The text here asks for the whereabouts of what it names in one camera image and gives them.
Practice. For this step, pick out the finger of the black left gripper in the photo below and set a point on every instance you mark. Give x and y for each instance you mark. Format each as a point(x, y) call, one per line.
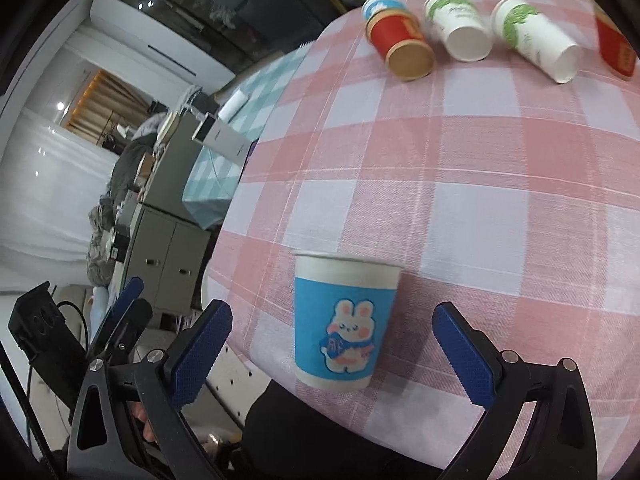
point(122, 326)

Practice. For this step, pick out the green white lying cup left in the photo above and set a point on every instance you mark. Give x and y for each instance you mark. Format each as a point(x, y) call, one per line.
point(460, 28)

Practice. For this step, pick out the green white lying cup right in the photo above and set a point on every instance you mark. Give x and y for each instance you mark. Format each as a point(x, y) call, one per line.
point(526, 30)

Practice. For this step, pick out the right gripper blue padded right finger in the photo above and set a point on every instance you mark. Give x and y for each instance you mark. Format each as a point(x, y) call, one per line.
point(559, 442)

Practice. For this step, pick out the white power bank box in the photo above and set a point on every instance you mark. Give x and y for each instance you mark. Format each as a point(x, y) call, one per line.
point(219, 137)

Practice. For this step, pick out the grey low cabinet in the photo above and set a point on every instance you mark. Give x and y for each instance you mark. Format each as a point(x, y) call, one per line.
point(166, 247)

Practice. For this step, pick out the blue white lying cup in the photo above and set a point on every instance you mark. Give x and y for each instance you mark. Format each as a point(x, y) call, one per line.
point(372, 7)

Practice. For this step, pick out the pink checkered tablecloth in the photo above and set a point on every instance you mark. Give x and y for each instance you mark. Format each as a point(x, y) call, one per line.
point(493, 187)

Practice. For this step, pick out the red upright paper cup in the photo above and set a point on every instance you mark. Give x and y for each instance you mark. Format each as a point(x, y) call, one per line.
point(615, 50)

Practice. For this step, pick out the red lying paper cup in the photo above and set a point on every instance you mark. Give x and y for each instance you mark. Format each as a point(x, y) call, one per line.
point(398, 38)

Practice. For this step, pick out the blue bunny paper cup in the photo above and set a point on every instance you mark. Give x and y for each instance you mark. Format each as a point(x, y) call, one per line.
point(342, 305)

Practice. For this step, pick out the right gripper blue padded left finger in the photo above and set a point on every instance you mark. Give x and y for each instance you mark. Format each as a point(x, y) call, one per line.
point(106, 440)

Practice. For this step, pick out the person's left hand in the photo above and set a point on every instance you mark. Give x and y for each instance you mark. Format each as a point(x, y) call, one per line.
point(137, 410)

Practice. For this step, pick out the green white lying cup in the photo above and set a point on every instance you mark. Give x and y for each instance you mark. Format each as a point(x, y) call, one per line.
point(460, 28)
point(526, 30)

